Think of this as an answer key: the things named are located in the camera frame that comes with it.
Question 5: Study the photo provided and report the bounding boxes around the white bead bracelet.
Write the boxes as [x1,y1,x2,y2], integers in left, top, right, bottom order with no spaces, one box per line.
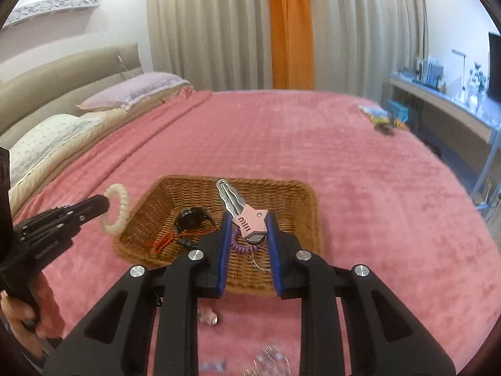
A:
[100,183,130,238]

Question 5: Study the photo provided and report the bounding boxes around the pink blanket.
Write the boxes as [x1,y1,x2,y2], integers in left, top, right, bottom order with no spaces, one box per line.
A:
[11,88,494,376]

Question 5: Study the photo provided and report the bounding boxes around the colourful items on bed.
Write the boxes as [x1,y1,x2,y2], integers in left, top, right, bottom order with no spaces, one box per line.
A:
[373,113,406,136]

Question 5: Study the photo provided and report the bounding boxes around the white carved wall shelf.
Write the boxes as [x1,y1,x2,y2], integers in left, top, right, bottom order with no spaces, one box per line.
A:
[7,0,101,29]

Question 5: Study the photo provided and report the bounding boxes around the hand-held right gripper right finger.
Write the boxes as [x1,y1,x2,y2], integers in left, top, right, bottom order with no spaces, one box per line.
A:
[266,215,457,376]

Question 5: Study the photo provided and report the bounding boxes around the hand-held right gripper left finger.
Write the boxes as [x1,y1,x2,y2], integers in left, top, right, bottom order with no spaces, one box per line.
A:
[43,213,235,376]

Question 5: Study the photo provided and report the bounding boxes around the small pink hair clip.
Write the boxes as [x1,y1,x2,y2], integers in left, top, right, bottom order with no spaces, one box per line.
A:
[197,307,220,326]

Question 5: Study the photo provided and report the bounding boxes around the wooden desk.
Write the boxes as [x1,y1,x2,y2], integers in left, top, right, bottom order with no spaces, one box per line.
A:
[387,74,501,208]

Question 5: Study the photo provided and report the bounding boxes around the brown wicker basket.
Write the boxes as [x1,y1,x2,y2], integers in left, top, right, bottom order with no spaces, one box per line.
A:
[113,175,323,295]

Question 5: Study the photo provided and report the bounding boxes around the orange curtain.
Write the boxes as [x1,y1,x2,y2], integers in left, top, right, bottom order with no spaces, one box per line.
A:
[266,0,316,91]

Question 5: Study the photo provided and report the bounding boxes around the person's left hand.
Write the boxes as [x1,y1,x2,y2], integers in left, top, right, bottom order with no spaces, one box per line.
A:
[0,289,43,339]

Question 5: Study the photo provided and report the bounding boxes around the pink star key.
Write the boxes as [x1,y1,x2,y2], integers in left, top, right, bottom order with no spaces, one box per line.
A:
[216,179,271,244]

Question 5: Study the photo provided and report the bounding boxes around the white floral pillow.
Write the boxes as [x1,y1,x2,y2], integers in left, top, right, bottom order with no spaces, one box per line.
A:
[7,113,107,191]

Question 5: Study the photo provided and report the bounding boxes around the clear plastic item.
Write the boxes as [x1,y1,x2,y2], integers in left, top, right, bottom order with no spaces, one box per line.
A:
[242,343,295,376]

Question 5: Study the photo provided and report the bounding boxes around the colourful packet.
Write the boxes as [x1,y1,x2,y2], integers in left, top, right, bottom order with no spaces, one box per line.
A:
[358,103,387,121]

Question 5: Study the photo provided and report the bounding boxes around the blue box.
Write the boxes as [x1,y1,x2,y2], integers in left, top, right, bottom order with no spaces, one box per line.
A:
[387,99,410,121]

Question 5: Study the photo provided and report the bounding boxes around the purple coil cord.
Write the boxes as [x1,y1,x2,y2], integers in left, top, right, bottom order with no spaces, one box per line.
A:
[230,230,260,258]

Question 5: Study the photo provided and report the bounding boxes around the white desk lamp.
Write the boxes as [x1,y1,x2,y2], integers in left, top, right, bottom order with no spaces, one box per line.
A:
[451,49,477,91]

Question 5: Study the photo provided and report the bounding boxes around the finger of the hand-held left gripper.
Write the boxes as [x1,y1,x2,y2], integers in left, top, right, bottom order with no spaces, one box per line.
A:
[18,204,111,243]
[23,195,111,228]

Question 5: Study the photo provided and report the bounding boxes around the red string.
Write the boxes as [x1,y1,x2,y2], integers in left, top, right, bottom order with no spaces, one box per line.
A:
[150,232,185,256]

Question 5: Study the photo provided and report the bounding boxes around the black wrist watch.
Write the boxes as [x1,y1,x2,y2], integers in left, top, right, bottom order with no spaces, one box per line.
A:
[174,208,218,248]

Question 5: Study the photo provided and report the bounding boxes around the black monitor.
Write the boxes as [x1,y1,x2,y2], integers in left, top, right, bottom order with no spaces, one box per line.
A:
[487,30,501,103]

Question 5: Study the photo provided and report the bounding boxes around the beige pillow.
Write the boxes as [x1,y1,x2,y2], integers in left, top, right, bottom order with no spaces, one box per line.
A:
[8,104,134,217]

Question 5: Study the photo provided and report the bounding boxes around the beige curtain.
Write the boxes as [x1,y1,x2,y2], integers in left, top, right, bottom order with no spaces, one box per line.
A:
[146,0,275,93]
[308,0,428,99]

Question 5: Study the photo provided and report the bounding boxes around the beige padded headboard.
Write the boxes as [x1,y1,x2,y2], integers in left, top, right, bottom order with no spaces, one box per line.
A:
[0,42,144,138]

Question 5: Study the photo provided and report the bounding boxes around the lavender pillow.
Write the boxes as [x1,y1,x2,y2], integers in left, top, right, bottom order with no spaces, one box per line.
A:
[75,71,191,111]

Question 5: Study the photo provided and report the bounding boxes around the row of books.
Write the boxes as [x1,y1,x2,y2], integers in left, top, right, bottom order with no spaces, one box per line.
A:
[414,55,446,87]

